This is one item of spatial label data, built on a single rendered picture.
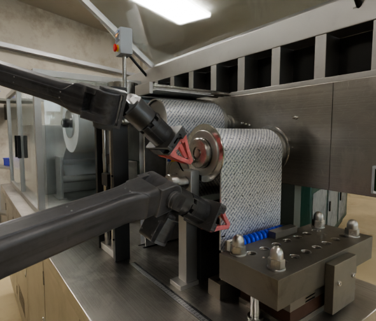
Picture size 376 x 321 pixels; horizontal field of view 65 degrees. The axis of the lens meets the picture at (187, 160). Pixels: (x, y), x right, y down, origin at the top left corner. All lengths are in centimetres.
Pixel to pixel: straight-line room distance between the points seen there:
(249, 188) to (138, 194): 37
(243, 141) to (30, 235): 54
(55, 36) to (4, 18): 77
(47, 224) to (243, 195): 50
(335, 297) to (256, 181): 31
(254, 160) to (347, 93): 30
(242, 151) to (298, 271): 30
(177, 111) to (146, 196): 47
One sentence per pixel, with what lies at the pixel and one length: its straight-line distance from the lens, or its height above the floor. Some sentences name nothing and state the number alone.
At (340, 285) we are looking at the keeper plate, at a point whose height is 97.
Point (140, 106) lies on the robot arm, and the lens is 64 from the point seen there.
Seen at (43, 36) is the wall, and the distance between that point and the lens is 558.
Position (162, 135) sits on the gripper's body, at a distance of 67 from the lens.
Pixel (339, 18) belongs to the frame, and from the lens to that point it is 97.
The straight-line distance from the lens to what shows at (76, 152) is 162.
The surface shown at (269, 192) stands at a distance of 86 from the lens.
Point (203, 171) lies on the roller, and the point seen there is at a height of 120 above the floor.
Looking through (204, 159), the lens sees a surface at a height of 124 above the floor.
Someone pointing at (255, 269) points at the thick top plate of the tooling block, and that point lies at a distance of 64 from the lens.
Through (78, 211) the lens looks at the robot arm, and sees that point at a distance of 45.
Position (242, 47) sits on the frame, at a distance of 116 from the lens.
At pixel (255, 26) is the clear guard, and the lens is 116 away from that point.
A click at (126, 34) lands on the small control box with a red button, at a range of 127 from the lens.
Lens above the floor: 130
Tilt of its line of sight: 5 degrees down
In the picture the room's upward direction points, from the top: straight up
